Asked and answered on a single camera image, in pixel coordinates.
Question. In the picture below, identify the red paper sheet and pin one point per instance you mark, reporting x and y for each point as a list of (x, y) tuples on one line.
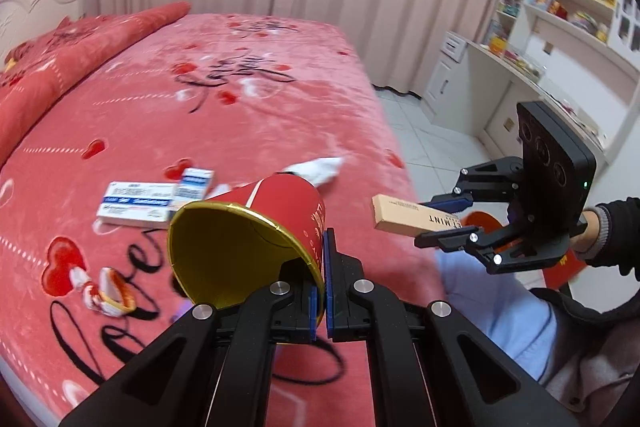
[(562, 272)]

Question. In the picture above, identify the long white blue medicine box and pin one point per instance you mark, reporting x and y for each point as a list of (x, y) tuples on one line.
[(130, 203)]

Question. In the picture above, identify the white headboard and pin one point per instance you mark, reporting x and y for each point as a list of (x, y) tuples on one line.
[(40, 2)]

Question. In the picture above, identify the person's grey coat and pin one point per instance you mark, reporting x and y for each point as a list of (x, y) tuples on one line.
[(600, 372)]

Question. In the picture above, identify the white bookshelf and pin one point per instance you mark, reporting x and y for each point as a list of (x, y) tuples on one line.
[(570, 7)]

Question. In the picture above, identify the slim tan cardboard box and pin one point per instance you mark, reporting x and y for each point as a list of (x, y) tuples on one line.
[(400, 212)]

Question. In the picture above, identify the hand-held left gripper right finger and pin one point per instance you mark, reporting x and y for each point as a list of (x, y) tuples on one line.
[(328, 257)]

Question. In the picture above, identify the person's light blue pants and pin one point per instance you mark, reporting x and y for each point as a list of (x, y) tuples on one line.
[(500, 307)]

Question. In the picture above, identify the red paper cup gold inside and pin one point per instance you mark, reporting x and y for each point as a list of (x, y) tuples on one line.
[(285, 202)]

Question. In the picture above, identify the red white candy wrapper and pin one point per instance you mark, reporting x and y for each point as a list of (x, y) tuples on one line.
[(112, 292)]

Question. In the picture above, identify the folded red quilt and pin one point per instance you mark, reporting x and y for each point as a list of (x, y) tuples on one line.
[(60, 57)]

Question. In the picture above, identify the white desk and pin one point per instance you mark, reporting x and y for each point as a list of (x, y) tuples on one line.
[(480, 77)]

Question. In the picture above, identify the orange round bin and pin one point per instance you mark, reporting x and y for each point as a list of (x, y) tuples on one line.
[(482, 221)]

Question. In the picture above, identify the red printed blanket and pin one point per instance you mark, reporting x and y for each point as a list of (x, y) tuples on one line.
[(250, 117)]

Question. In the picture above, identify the small white blue box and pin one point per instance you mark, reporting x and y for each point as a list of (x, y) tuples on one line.
[(192, 184)]

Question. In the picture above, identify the small white drawer unit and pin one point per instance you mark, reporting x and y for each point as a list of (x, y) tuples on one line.
[(452, 47)]

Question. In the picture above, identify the crumpled white tissue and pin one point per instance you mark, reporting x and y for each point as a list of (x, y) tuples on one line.
[(320, 169)]

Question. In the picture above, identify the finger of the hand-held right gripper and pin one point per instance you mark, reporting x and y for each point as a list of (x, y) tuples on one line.
[(450, 239), (457, 205)]

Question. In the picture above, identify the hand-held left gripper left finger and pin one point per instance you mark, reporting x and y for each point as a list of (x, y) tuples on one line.
[(312, 313)]

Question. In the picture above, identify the wall photos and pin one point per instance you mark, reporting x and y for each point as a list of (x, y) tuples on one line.
[(631, 22)]

